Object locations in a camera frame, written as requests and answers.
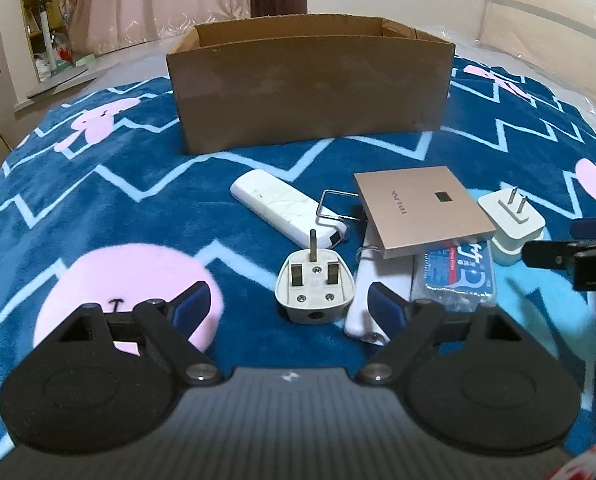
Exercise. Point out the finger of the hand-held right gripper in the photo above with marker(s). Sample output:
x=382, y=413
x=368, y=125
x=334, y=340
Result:
x=548, y=254
x=595, y=227

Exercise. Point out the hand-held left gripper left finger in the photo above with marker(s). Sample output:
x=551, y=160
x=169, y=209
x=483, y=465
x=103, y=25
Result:
x=191, y=307

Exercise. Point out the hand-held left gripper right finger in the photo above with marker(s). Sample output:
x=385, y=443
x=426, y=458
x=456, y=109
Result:
x=384, y=310

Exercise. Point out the long white bar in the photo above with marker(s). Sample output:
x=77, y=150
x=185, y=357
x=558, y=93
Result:
x=365, y=285

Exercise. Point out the white two-pin charger plug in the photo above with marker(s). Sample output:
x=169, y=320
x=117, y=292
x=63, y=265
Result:
x=510, y=220

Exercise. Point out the white three-pin plug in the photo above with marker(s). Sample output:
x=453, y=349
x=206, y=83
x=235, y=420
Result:
x=313, y=290

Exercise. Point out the blue clear plastic packet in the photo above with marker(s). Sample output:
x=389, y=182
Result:
x=453, y=270

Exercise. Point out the rose gold panel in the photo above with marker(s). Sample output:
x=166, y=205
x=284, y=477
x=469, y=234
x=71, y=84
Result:
x=418, y=215

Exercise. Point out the white remote control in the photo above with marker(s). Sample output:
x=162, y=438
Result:
x=278, y=205

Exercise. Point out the cardboard box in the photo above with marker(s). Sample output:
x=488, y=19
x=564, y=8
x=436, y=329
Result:
x=308, y=90

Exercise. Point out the blue zigzag printed blanket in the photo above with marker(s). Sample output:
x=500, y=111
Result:
x=102, y=200

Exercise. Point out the clear plastic mattress cover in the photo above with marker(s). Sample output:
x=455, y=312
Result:
x=553, y=75

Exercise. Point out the red white object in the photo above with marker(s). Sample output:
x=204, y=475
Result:
x=595, y=462

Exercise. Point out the plastic-wrapped beige headboard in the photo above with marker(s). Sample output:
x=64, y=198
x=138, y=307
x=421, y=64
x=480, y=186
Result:
x=548, y=15

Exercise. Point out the white standing fan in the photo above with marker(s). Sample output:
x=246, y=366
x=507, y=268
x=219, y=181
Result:
x=47, y=25

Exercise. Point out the cluttered storage shelf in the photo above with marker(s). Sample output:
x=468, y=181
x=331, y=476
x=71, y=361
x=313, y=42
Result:
x=42, y=15

